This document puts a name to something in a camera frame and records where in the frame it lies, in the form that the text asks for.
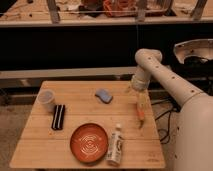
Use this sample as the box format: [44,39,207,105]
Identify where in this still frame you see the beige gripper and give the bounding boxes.
[131,75,149,110]

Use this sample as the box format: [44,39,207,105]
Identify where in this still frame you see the orange carrot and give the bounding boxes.
[137,104,145,129]

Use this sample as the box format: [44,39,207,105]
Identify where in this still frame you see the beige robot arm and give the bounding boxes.
[131,49,213,171]

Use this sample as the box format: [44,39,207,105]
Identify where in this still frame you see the black striped box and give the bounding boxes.
[51,105,65,130]

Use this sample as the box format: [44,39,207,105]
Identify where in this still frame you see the white plastic bottle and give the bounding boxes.
[106,124,123,166]

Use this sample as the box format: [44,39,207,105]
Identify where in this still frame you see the black floor cables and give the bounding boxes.
[151,98,183,145]

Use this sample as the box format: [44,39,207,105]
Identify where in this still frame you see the orange tool on shelf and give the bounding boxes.
[103,0,136,17]

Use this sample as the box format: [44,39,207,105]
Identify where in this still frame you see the orange ceramic bowl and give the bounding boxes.
[70,123,108,164]

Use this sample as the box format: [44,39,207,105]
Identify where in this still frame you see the white round machine housing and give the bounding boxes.
[173,39,213,64]

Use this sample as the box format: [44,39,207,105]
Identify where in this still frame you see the wooden table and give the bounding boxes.
[10,81,165,169]

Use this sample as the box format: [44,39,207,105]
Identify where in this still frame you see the wooden background shelf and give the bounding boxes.
[0,0,213,28]

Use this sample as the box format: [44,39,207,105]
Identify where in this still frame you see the blue sponge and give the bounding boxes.
[95,89,113,104]

